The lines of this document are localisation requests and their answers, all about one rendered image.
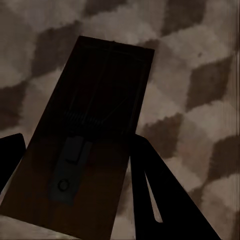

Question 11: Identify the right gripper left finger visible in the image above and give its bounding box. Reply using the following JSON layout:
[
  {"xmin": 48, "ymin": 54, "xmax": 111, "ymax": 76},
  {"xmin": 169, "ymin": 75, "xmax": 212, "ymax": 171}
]
[{"xmin": 0, "ymin": 133, "xmax": 27, "ymax": 193}]

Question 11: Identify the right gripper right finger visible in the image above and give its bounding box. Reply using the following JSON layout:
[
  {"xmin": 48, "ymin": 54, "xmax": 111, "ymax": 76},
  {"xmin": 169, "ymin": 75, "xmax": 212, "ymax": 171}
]
[{"xmin": 129, "ymin": 133, "xmax": 221, "ymax": 240}]

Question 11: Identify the mousetrap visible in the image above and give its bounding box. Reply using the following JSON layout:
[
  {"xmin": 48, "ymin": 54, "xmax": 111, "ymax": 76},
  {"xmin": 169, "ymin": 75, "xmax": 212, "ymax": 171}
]
[{"xmin": 0, "ymin": 35, "xmax": 155, "ymax": 240}]

